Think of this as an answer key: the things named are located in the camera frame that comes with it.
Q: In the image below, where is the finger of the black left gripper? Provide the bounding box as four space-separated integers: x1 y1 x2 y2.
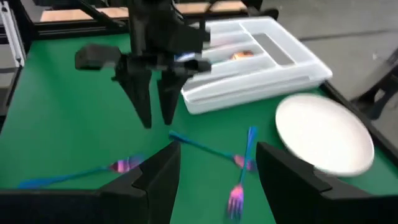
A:
118 72 153 129
157 76 187 125

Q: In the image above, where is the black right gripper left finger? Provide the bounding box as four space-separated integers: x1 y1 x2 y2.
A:
0 141 182 224

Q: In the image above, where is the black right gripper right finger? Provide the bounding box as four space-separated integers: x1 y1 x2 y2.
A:
256 142 398 224

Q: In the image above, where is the iridescent rainbow spoon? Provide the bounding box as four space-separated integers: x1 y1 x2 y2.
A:
229 49 255 62

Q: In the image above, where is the iridescent rainbow fork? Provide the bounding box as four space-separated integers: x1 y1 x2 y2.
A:
17 154 146 190
226 125 258 220
169 129 257 171

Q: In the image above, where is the white round plate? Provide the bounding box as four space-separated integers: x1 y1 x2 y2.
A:
275 93 376 177

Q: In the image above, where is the green table mat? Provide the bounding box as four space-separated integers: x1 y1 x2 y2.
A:
0 32 398 224

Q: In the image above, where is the white plastic cutlery tray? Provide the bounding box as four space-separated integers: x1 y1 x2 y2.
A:
180 16 333 115

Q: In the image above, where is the black floor stand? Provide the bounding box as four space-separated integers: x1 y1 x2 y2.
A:
351 46 398 121

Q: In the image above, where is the silver metal bracket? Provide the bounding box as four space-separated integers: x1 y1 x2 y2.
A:
0 0 26 68

